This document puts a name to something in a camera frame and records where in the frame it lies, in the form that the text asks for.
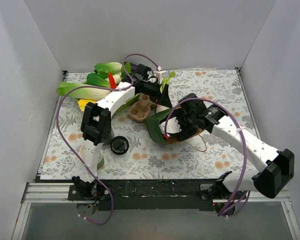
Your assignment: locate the yellow corn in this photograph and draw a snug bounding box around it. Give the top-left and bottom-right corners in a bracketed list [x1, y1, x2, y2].
[77, 99, 97, 112]

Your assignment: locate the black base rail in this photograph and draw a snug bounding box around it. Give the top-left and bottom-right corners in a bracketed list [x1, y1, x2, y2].
[67, 177, 232, 211]

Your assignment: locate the green bok choy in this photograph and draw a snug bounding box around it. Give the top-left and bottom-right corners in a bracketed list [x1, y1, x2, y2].
[86, 73, 111, 88]

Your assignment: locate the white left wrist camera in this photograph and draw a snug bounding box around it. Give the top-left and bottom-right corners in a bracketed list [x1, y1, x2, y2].
[154, 70, 170, 84]

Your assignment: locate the green vegetable tray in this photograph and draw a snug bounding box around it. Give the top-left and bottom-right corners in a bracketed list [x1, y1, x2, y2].
[113, 93, 140, 115]

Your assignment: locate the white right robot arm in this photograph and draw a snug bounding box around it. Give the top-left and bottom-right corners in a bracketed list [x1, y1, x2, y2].
[164, 93, 295, 199]

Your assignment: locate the stack of green paper cups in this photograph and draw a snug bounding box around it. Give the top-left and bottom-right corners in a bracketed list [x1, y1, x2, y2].
[79, 145, 105, 170]

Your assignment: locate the brown cardboard cup carrier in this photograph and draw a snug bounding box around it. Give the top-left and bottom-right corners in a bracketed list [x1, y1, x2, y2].
[129, 101, 151, 122]

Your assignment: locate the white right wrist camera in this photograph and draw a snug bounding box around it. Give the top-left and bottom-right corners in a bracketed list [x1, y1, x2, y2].
[159, 117, 182, 137]

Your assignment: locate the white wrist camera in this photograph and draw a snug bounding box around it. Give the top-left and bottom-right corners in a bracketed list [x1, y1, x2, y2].
[159, 117, 182, 137]
[154, 70, 170, 84]

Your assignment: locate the green paper bag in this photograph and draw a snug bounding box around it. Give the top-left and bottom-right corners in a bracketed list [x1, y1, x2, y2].
[143, 98, 208, 153]

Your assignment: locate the purple eggplant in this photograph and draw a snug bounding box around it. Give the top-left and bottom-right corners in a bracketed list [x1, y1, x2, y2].
[130, 62, 138, 72]

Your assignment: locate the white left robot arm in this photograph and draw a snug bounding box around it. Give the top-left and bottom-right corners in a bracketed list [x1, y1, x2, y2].
[72, 64, 172, 200]

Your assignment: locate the celery stalk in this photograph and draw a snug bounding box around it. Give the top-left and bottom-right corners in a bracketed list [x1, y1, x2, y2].
[156, 71, 176, 115]

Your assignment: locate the red carrot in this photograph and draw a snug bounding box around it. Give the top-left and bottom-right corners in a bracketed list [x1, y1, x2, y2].
[108, 72, 117, 89]

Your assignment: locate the floral table mat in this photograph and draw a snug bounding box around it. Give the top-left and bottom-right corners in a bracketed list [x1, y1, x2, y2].
[40, 69, 258, 181]

